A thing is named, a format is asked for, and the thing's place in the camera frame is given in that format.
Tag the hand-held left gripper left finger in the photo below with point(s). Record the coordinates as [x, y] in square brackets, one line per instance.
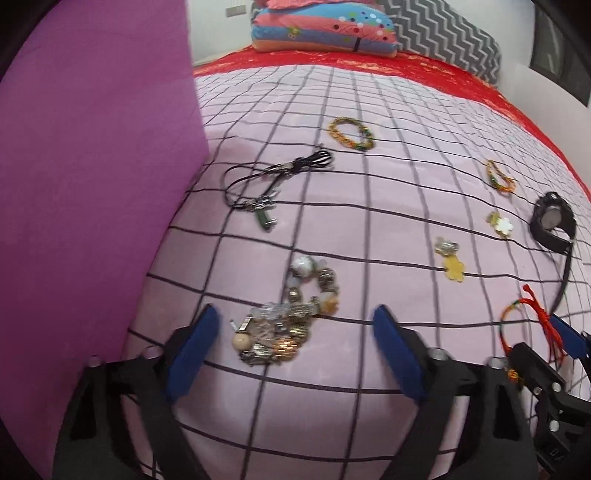
[194, 350]

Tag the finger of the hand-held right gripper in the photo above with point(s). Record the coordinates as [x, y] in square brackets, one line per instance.
[538, 369]
[570, 341]

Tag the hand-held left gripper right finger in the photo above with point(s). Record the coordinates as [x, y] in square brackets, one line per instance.
[397, 355]

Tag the purple plastic bin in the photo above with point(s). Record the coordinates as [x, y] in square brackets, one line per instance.
[92, 207]

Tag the yellow flower hair clip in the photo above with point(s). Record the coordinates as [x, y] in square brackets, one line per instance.
[455, 268]

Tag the black wrist watch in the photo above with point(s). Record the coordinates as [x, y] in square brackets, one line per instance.
[551, 221]

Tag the white flower hair clip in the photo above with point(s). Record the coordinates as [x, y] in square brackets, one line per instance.
[503, 226]

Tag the red patterned bedsheet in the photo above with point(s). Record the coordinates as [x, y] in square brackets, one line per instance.
[438, 69]

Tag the dark window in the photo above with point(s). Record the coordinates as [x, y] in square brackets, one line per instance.
[558, 50]

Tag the grey chevron pillow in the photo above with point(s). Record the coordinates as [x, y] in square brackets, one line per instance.
[443, 32]

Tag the colourful striped pillow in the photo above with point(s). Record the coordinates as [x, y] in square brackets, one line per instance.
[323, 32]

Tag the pink folded quilt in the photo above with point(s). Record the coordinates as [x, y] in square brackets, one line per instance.
[295, 3]

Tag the wall socket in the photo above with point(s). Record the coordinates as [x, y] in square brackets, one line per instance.
[236, 10]

